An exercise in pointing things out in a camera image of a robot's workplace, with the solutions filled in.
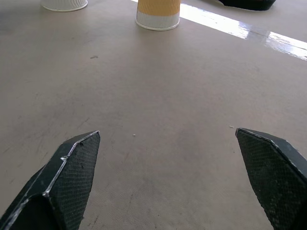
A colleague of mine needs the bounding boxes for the black rounded object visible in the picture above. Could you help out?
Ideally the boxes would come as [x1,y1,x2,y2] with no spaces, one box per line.
[211,0,277,12]

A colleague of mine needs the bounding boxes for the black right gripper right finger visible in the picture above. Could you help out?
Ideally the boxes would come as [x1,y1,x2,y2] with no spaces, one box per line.
[235,127,307,230]

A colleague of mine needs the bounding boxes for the white ribbed paper cup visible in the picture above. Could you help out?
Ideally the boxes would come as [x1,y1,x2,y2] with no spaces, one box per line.
[40,0,88,12]

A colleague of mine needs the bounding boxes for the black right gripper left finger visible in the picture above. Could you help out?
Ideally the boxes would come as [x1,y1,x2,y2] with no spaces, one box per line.
[0,130,101,230]

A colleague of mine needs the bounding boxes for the yellow and white paper cup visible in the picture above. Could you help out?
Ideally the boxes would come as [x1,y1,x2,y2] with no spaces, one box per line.
[135,0,180,31]

